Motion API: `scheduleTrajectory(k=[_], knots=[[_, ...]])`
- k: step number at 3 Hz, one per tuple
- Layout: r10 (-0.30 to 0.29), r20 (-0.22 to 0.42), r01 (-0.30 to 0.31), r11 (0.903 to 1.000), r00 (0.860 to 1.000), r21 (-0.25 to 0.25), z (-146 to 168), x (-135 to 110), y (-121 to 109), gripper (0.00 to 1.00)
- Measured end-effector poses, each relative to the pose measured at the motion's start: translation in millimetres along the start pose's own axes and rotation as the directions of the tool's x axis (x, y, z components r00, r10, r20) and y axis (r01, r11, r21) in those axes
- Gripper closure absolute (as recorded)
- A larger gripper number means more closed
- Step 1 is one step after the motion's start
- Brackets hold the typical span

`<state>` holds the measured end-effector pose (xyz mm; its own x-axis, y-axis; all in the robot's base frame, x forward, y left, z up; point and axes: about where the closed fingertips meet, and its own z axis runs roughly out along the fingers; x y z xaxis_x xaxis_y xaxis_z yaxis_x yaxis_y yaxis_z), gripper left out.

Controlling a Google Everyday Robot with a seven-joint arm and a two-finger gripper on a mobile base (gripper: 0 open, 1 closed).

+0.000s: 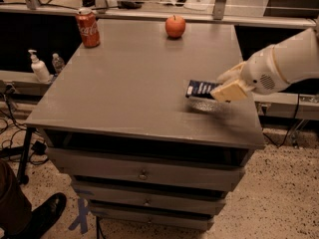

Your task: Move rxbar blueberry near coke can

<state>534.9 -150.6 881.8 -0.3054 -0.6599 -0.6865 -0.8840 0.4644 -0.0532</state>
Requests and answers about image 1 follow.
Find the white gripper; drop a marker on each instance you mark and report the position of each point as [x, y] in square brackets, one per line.
[261, 72]

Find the blue rxbar blueberry wrapper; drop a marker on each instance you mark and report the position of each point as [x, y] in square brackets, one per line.
[200, 89]

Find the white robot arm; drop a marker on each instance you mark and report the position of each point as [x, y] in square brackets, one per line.
[297, 58]

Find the red coke can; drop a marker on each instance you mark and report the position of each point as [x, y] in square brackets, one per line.
[88, 28]

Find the red apple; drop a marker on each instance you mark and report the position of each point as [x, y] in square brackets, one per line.
[175, 26]

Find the grey drawer cabinet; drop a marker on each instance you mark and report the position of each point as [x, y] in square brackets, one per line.
[127, 97]

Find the middle grey drawer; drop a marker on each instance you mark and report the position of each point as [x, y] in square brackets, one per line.
[112, 194]

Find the grey drawer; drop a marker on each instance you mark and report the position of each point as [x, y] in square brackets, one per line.
[154, 217]
[144, 170]
[112, 194]

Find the bottom grey drawer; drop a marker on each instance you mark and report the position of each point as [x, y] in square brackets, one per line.
[154, 217]

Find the top grey drawer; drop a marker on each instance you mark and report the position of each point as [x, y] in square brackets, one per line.
[144, 170]

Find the small clear plastic bottle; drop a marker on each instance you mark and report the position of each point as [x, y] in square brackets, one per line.
[58, 63]

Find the white pump soap bottle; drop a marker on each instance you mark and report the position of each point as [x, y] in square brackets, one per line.
[39, 68]

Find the black power adapter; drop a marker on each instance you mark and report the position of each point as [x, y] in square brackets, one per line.
[39, 147]

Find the black leather shoe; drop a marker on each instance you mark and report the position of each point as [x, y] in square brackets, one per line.
[45, 216]

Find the brown trouser leg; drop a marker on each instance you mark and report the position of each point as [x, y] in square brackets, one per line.
[15, 208]

